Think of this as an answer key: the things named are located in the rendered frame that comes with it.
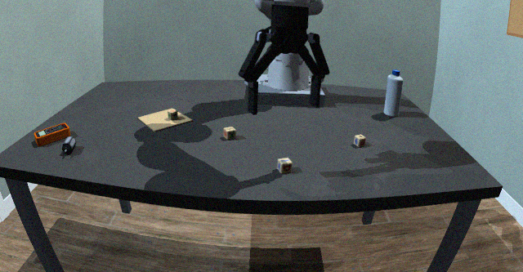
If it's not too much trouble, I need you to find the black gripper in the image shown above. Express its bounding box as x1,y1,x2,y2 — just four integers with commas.
239,5,329,115

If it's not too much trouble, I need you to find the beige mat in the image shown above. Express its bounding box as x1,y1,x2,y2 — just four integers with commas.
138,109,193,132

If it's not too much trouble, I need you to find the grey bottle with blue cap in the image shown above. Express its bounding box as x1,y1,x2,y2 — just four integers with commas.
384,69,403,117

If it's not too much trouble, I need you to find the orange digital multimeter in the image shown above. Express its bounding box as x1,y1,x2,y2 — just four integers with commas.
34,123,70,147

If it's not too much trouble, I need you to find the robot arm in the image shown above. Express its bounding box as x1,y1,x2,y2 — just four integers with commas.
255,0,324,91

